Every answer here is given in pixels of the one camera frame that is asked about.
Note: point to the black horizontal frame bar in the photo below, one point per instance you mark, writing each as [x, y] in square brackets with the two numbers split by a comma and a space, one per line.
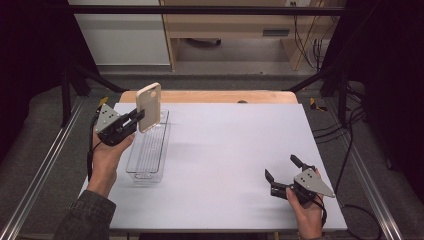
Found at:
[200, 10]

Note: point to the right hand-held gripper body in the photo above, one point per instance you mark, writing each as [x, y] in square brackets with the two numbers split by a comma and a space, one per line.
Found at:
[313, 185]

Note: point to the person's left hand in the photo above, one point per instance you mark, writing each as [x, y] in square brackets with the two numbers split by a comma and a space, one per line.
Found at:
[105, 163]

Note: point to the beige printed phone case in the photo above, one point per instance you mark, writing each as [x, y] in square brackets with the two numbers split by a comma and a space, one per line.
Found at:
[150, 106]

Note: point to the person's right hand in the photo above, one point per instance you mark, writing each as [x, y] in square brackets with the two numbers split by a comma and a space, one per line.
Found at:
[310, 218]

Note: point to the clear plastic tray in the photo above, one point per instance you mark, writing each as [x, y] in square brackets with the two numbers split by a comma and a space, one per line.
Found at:
[150, 156]

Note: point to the white cabinet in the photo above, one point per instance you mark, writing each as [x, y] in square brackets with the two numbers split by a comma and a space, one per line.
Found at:
[123, 36]

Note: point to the black curtain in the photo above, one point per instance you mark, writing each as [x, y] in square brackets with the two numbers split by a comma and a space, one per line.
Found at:
[30, 66]
[393, 83]

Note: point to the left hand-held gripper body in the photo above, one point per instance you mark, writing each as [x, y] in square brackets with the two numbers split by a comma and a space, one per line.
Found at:
[107, 125]

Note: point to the black metal stand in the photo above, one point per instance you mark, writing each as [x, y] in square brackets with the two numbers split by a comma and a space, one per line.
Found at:
[341, 96]
[66, 96]

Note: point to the yellow black tape marker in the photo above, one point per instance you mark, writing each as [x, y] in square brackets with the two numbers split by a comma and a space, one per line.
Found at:
[315, 106]
[103, 101]

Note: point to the wooden desk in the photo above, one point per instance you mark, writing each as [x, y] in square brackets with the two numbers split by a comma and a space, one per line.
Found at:
[230, 23]

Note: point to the aluminium rail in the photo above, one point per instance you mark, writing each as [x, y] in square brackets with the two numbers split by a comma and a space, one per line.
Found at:
[40, 170]
[366, 180]

